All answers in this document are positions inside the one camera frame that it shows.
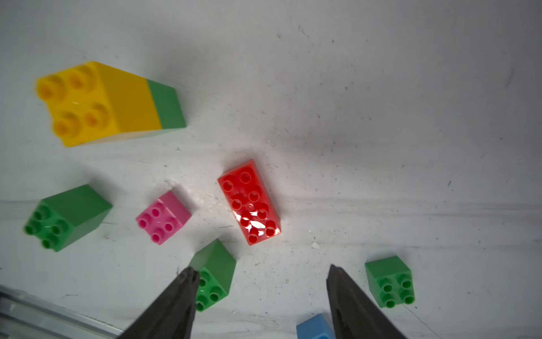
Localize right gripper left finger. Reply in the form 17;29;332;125
119;267;200;339

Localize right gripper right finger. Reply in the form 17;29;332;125
326;265;405;339

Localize green lego cube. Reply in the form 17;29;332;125
147;79;186;130
365;256;416;309
23;184;112;252
189;239;237;312

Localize red long lego brick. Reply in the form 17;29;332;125
217;160;282;246

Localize yellow lego cube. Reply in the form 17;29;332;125
36;62;162;147

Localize green lego cube top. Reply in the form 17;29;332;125
147;79;186;130

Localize blue long lego brick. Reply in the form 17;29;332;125
296;314;336;339

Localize pink lego cube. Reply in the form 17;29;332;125
135;190;191;245

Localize aluminium rail frame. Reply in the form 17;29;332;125
1;286;123;338

